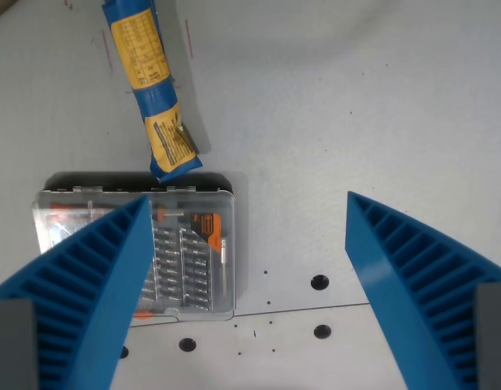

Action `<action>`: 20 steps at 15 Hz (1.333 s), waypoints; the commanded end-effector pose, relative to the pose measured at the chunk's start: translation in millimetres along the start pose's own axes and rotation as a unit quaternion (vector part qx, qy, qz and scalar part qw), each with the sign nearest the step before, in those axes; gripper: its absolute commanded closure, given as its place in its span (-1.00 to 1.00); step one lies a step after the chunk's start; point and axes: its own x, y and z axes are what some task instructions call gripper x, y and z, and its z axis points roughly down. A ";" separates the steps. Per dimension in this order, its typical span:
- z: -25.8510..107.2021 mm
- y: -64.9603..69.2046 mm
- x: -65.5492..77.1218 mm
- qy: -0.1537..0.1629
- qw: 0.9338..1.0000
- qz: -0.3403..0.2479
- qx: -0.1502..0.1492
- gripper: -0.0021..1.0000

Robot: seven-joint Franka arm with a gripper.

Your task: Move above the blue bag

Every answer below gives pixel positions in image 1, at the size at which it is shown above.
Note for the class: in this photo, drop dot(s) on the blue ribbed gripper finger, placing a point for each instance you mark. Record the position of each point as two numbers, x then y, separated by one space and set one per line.
91 284
400 292

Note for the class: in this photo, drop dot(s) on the clear screwdriver bit set case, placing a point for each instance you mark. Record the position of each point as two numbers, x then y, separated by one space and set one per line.
193 252

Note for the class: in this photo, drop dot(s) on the blue bag with yellow label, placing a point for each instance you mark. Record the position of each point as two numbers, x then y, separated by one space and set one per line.
151 87

